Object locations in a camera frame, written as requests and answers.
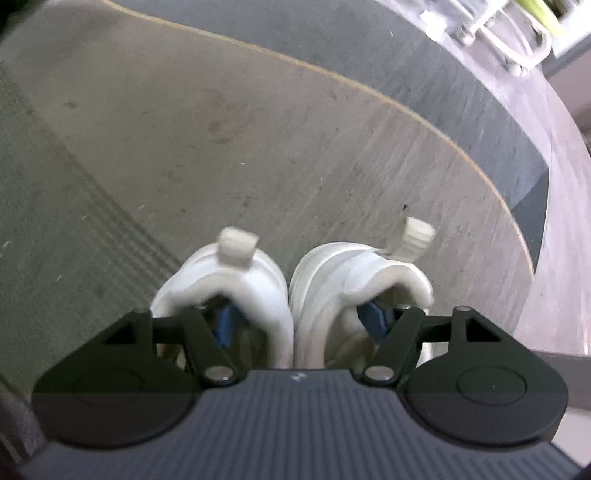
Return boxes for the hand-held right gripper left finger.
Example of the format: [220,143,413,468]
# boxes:
[91,302,241,387]

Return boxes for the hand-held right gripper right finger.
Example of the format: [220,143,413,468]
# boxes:
[358,301,509,387]

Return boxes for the white chunky sneaker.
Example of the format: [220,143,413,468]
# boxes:
[288,217,438,371]
[150,226,295,371]

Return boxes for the yellow-green cord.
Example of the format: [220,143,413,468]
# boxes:
[515,0,568,40]

